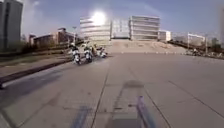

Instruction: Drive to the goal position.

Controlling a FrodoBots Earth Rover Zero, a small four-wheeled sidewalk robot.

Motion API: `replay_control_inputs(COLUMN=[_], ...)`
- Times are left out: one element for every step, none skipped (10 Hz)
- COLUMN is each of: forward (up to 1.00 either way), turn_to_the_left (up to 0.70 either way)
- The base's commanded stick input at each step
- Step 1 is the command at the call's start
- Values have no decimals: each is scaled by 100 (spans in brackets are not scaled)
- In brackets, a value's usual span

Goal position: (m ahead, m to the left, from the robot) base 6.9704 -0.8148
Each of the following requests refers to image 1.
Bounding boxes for white scooter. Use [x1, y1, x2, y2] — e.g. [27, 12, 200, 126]
[81, 43, 94, 64]
[69, 43, 82, 66]
[93, 45, 108, 59]

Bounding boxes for grey concrete slab pavement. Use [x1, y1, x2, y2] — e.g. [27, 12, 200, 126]
[0, 52, 224, 128]

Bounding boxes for wide pale stairs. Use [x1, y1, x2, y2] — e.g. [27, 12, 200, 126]
[105, 38, 188, 55]

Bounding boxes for large pale layered building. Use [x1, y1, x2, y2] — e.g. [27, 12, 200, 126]
[79, 14, 161, 43]

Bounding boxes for robot's own part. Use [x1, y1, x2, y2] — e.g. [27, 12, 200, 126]
[136, 95, 156, 128]

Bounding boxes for small pale building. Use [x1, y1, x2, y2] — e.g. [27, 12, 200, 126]
[158, 30, 173, 43]

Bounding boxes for low brown building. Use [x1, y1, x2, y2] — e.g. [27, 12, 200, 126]
[27, 27, 81, 48]

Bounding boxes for raised paved strip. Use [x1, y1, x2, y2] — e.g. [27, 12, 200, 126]
[0, 55, 73, 79]

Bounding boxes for row of parked bicycles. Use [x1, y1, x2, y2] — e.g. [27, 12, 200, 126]
[183, 48, 224, 60]

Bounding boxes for tall grey building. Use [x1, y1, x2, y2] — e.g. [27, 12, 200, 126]
[0, 0, 24, 52]

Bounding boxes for dark low kerb wall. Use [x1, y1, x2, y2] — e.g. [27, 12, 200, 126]
[0, 57, 75, 86]

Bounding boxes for white frame structure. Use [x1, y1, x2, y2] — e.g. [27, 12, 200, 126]
[186, 32, 208, 51]

